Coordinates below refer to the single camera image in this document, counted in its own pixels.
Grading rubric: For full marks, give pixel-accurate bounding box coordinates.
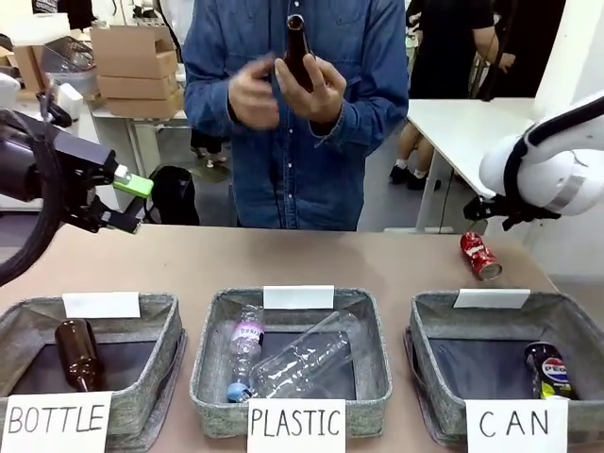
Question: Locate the person in denim shirt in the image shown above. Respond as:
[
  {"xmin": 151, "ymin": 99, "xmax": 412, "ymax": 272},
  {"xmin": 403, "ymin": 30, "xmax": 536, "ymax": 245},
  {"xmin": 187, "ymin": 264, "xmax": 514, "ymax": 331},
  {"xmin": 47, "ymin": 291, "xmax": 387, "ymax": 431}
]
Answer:
[{"xmin": 181, "ymin": 0, "xmax": 411, "ymax": 232}]

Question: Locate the person's right forearm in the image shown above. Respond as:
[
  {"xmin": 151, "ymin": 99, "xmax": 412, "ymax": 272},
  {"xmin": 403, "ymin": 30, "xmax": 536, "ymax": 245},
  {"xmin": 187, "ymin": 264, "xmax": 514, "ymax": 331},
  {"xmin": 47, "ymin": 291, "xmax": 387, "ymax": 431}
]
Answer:
[{"xmin": 182, "ymin": 46, "xmax": 237, "ymax": 148}]

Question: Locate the black backpack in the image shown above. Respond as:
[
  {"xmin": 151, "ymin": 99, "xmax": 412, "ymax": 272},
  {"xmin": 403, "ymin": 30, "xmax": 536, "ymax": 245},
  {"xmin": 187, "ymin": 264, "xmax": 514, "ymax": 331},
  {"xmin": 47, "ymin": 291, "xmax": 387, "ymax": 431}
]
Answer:
[{"xmin": 148, "ymin": 164, "xmax": 201, "ymax": 227}]

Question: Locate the black mesh basket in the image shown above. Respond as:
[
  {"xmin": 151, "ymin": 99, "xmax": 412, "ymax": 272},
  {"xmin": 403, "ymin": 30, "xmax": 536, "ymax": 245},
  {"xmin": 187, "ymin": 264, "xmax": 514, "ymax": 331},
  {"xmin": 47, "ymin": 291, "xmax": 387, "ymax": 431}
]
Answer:
[{"xmin": 41, "ymin": 37, "xmax": 95, "ymax": 73}]

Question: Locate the red cola can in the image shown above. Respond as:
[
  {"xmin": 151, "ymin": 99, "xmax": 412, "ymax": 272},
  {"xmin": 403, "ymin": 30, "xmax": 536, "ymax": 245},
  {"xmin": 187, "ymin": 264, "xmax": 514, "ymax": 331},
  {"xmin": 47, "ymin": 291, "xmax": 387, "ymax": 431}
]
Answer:
[{"xmin": 459, "ymin": 230, "xmax": 503, "ymax": 282}]

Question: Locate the person's left forearm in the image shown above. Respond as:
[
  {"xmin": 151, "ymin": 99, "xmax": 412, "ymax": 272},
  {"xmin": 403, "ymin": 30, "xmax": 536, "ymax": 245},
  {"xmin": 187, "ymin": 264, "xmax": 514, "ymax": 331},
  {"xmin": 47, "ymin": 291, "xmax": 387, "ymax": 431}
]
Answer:
[{"xmin": 309, "ymin": 88, "xmax": 411, "ymax": 155}]

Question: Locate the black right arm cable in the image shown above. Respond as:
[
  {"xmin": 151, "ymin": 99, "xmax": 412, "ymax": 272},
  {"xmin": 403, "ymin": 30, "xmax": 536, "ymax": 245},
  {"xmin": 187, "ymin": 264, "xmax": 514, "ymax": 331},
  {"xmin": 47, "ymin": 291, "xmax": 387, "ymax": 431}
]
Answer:
[{"xmin": 501, "ymin": 95, "xmax": 604, "ymax": 233}]

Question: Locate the grey basket labelled can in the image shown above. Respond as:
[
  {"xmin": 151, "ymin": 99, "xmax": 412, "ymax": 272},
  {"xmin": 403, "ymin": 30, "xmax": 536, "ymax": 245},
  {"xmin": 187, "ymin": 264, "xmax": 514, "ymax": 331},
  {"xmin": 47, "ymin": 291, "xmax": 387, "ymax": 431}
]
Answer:
[{"xmin": 404, "ymin": 287, "xmax": 604, "ymax": 447}]

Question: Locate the large white table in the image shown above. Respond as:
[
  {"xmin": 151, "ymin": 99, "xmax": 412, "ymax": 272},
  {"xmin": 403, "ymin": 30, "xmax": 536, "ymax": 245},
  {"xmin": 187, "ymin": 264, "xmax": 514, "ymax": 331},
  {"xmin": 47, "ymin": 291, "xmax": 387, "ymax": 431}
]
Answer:
[{"xmin": 406, "ymin": 96, "xmax": 544, "ymax": 235}]

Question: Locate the white table under boxes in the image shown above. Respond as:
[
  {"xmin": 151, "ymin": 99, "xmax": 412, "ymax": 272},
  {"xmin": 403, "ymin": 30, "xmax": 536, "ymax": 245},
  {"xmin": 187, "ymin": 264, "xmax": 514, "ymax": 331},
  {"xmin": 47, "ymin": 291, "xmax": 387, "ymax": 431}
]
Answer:
[{"xmin": 89, "ymin": 106, "xmax": 193, "ymax": 188}]

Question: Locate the clear plastic bin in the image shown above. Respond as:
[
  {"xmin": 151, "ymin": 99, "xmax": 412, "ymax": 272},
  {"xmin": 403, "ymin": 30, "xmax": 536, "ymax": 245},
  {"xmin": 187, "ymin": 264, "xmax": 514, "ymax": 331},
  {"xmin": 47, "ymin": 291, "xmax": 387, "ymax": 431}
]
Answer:
[{"xmin": 46, "ymin": 69, "xmax": 99, "ymax": 95}]

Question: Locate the purple label plastic bottle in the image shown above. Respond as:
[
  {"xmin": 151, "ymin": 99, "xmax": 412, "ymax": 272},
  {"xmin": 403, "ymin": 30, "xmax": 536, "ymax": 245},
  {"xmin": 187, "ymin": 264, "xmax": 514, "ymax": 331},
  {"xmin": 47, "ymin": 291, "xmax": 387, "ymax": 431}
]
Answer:
[{"xmin": 226, "ymin": 305, "xmax": 266, "ymax": 404}]

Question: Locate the bystander in black dress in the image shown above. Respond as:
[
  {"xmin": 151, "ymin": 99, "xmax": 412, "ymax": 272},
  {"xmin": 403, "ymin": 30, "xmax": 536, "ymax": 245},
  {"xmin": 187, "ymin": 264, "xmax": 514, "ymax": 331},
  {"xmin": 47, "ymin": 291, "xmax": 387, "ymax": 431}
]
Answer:
[{"xmin": 388, "ymin": 0, "xmax": 519, "ymax": 193}]

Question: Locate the grey basket labelled plastic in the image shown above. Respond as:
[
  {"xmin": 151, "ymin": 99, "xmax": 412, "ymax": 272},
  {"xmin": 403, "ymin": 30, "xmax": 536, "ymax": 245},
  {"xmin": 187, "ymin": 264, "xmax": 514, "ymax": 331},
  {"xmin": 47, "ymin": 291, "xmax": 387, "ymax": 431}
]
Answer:
[{"xmin": 189, "ymin": 284, "xmax": 394, "ymax": 439}]

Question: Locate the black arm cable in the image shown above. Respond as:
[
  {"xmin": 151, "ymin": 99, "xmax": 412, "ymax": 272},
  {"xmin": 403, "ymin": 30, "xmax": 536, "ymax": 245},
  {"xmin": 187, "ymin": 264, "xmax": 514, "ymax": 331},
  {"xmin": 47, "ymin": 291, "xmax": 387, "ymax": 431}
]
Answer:
[
  {"xmin": 501, "ymin": 95, "xmax": 604, "ymax": 233},
  {"xmin": 0, "ymin": 92, "xmax": 64, "ymax": 288}
]

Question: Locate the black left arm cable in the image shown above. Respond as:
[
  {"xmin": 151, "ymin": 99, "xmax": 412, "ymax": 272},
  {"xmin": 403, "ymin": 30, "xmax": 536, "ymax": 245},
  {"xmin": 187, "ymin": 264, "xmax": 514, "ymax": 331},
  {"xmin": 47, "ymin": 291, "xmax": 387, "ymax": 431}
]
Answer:
[{"xmin": 0, "ymin": 92, "xmax": 64, "ymax": 288}]

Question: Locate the white BOTTLE paper label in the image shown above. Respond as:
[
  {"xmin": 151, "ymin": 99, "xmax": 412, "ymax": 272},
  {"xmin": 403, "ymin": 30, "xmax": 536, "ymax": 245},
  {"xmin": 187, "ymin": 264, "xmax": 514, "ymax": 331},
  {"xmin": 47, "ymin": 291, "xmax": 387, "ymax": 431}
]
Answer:
[{"xmin": 0, "ymin": 391, "xmax": 114, "ymax": 453}]

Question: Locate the large clear plastic bottle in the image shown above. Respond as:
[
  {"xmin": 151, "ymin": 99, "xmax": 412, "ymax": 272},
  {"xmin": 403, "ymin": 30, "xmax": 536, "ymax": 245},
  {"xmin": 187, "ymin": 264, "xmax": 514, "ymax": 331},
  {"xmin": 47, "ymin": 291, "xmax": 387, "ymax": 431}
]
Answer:
[{"xmin": 249, "ymin": 310, "xmax": 365, "ymax": 403}]

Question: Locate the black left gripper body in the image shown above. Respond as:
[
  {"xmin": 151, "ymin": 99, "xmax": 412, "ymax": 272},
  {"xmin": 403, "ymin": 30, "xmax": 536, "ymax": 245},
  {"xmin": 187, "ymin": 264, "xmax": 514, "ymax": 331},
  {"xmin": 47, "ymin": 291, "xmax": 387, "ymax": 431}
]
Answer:
[{"xmin": 0, "ymin": 109, "xmax": 118, "ymax": 233}]

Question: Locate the person's right hand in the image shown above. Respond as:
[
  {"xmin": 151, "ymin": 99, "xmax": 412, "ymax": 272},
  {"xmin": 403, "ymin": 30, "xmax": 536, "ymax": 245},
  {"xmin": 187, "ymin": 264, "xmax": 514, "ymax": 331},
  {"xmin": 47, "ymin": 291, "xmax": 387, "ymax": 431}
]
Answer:
[{"xmin": 226, "ymin": 56, "xmax": 285, "ymax": 131}]

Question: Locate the blank white card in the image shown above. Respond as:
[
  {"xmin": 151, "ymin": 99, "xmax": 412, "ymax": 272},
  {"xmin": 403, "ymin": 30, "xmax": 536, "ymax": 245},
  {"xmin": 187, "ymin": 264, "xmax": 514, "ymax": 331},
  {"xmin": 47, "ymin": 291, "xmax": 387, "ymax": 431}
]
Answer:
[
  {"xmin": 61, "ymin": 292, "xmax": 142, "ymax": 319},
  {"xmin": 262, "ymin": 284, "xmax": 336, "ymax": 310},
  {"xmin": 452, "ymin": 288, "xmax": 531, "ymax": 310}
]

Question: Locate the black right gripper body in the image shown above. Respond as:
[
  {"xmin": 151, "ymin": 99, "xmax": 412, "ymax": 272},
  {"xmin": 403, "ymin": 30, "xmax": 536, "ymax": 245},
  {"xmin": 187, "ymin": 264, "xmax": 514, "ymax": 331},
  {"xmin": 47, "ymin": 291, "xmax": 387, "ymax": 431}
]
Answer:
[{"xmin": 462, "ymin": 194, "xmax": 509, "ymax": 223}]

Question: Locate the black Pepsi can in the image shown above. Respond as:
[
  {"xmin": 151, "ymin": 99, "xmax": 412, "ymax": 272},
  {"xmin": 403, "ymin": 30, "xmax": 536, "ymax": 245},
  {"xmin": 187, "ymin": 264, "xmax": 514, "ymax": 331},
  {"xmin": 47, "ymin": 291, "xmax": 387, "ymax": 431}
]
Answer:
[{"xmin": 524, "ymin": 341, "xmax": 575, "ymax": 402}]

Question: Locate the white PLASTIC paper label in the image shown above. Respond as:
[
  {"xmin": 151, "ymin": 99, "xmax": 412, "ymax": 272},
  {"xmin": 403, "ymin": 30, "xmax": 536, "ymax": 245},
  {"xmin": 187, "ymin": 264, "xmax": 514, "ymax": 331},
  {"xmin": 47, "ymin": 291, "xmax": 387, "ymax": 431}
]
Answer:
[{"xmin": 246, "ymin": 397, "xmax": 347, "ymax": 453}]

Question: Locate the black stand pole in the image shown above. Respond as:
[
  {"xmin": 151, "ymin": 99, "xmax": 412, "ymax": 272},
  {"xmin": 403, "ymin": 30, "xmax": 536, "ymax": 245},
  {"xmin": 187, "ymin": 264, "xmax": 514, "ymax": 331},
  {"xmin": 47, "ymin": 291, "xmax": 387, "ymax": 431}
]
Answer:
[{"xmin": 480, "ymin": 0, "xmax": 513, "ymax": 101}]

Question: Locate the white CAN paper label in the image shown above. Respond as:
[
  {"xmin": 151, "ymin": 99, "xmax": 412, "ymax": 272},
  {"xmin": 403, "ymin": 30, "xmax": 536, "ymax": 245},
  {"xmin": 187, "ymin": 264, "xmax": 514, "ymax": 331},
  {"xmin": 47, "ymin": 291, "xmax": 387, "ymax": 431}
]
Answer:
[{"xmin": 463, "ymin": 399, "xmax": 569, "ymax": 453}]

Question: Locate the grey basket labelled bottle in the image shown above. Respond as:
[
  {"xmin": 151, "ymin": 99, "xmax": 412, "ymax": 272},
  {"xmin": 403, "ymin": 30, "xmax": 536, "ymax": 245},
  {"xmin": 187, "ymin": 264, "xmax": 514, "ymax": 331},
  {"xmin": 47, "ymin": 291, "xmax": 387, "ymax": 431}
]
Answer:
[{"xmin": 0, "ymin": 291, "xmax": 188, "ymax": 453}]

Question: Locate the closed cardboard box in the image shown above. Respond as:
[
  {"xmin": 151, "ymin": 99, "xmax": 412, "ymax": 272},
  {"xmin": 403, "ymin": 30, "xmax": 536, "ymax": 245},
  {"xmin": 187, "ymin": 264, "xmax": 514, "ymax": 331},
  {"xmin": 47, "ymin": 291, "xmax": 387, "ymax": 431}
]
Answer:
[
  {"xmin": 93, "ymin": 49, "xmax": 180, "ymax": 80},
  {"xmin": 105, "ymin": 89, "xmax": 186, "ymax": 118},
  {"xmin": 96, "ymin": 73, "xmax": 181, "ymax": 101}
]

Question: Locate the person's left hand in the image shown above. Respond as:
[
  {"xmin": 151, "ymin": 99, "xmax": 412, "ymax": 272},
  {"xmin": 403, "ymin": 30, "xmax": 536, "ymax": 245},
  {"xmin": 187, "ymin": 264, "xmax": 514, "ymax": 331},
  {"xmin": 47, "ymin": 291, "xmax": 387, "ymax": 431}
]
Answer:
[{"xmin": 274, "ymin": 52, "xmax": 348, "ymax": 126}]

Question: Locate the white foam block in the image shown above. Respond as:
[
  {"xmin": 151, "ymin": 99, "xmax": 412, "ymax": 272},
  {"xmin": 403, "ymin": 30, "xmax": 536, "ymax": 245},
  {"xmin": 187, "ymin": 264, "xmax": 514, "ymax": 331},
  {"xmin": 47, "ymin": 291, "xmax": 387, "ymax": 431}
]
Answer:
[{"xmin": 12, "ymin": 11, "xmax": 72, "ymax": 47}]

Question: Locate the brown glass bottle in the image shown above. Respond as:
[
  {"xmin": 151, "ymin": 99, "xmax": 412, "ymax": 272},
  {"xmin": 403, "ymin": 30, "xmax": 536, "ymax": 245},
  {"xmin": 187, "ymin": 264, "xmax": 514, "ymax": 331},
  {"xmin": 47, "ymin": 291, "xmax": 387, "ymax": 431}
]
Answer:
[
  {"xmin": 54, "ymin": 318, "xmax": 106, "ymax": 394},
  {"xmin": 282, "ymin": 14, "xmax": 318, "ymax": 93}
]

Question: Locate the small upright cardboard box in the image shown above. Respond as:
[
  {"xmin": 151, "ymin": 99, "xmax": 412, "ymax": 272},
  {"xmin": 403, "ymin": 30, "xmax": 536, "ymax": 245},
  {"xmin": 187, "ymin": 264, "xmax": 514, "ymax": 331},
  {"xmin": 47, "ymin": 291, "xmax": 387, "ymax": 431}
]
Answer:
[{"xmin": 12, "ymin": 43, "xmax": 47, "ymax": 92}]

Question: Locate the open cardboard box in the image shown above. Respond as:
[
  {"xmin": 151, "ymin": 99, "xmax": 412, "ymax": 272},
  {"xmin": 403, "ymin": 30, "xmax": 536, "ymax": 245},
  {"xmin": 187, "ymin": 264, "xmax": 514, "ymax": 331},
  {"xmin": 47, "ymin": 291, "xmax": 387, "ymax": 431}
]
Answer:
[{"xmin": 89, "ymin": 25, "xmax": 178, "ymax": 59}]

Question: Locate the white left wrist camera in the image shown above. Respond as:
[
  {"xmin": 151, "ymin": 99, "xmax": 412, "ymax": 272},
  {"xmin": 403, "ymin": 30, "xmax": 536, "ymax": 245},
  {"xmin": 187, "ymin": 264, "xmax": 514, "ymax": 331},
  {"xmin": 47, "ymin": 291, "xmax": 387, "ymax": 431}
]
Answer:
[{"xmin": 56, "ymin": 83, "xmax": 85, "ymax": 120}]

